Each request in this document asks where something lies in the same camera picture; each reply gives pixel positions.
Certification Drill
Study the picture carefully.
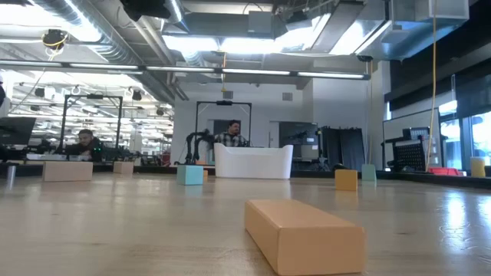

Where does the teal cube block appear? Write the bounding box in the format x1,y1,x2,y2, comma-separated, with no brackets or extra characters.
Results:
176,164,205,186

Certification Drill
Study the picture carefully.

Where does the orange cube block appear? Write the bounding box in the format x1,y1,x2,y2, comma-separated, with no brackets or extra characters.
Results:
334,169,359,192

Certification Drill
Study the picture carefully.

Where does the small natural wood block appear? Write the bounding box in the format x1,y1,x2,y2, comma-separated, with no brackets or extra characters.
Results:
113,161,135,176

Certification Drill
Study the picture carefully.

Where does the teal rectangular block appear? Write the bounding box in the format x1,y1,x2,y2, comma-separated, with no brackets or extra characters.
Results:
361,163,377,182

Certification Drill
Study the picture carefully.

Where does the large natural wood block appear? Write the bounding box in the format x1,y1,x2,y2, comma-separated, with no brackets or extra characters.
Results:
41,160,94,182

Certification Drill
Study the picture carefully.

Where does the person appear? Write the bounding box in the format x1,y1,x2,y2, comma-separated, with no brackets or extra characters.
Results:
64,129,104,163
213,119,250,149

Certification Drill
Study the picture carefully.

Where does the white plastic bin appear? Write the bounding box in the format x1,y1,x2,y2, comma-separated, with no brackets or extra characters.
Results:
213,143,295,180

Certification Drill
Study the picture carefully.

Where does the dark cabinet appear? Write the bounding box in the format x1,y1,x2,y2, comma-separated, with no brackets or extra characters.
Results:
278,121,320,161

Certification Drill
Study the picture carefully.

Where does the long ceiling light bar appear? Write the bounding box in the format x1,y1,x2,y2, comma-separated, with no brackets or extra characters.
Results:
0,59,371,81

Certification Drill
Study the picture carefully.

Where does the black curtain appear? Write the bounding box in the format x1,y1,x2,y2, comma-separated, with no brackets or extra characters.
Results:
319,125,366,173

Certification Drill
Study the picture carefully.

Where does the orange long block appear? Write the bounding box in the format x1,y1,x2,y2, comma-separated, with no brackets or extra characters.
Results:
244,198,366,276

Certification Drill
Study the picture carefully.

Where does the black perforated cart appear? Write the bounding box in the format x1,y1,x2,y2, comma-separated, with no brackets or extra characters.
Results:
381,126,441,173

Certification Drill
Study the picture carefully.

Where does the red tray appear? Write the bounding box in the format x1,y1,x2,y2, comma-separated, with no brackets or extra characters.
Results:
427,166,464,177

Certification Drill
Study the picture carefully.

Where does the black computer monitor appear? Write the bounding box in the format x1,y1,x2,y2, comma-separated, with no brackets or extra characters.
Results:
0,117,37,146

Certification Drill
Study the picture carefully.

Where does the yellow cylinder container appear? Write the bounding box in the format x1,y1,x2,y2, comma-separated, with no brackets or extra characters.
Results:
470,156,487,179

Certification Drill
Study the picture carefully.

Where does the black metal gantry frame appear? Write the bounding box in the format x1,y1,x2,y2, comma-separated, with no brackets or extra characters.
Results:
194,100,253,166
59,94,124,154

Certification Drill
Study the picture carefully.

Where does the black table frame rail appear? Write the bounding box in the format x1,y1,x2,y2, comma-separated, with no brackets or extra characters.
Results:
0,163,491,189

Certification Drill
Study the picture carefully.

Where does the black ceiling cable reel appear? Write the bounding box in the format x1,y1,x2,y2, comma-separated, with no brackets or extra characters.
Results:
41,28,71,51

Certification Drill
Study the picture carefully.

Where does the silver rectangular duct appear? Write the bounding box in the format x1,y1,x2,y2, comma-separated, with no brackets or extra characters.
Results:
354,0,471,62

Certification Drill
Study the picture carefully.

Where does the silver metal post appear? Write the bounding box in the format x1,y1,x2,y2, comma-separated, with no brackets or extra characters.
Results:
5,164,17,189

